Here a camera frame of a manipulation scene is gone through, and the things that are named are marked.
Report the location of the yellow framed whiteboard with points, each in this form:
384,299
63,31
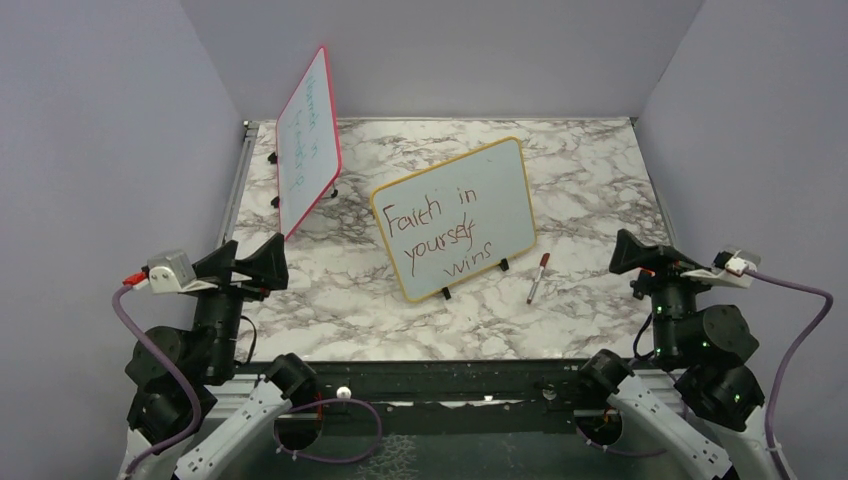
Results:
456,219

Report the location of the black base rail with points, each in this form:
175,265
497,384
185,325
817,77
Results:
448,398

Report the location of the pink framed whiteboard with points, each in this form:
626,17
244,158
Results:
307,145

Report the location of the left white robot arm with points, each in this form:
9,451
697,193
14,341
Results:
173,369

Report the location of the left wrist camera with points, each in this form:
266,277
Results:
169,272

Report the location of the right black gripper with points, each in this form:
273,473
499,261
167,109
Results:
629,252

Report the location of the aluminium side rail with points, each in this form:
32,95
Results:
236,191

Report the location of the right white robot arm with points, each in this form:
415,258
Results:
710,348

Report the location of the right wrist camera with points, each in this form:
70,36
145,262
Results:
729,269

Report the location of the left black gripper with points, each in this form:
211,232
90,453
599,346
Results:
268,267

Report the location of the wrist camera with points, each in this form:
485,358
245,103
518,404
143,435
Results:
729,269
169,272

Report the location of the white dry erase marker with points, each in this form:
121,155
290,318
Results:
535,284

